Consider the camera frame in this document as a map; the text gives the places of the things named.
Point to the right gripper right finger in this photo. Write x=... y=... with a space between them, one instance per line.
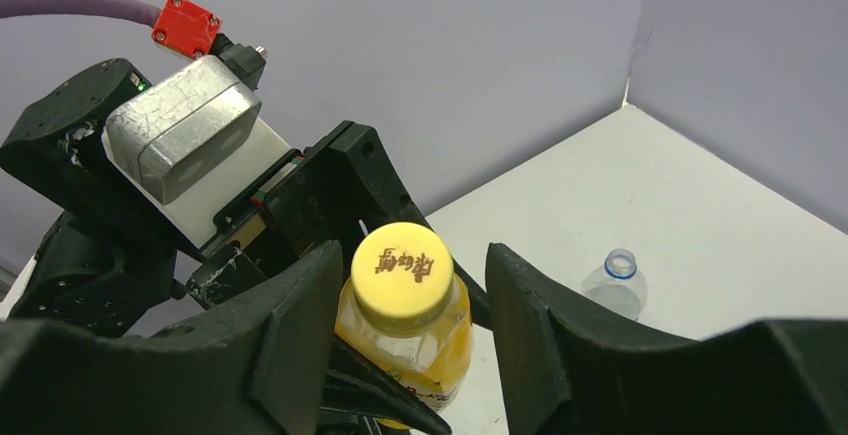
x=570 y=366

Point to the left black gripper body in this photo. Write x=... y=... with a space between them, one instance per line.
x=283 y=228

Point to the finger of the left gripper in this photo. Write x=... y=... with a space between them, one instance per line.
x=355 y=385

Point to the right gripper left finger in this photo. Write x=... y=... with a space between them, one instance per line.
x=255 y=364

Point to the yellow juice bottle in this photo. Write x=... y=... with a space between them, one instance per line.
x=430 y=363

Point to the yellow juice bottle cap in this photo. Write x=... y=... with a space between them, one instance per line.
x=402 y=277

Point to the Pepsi bottle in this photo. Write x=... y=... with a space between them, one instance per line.
x=618 y=284

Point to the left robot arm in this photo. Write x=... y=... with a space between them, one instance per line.
x=111 y=264

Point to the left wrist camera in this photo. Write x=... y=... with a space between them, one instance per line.
x=192 y=143

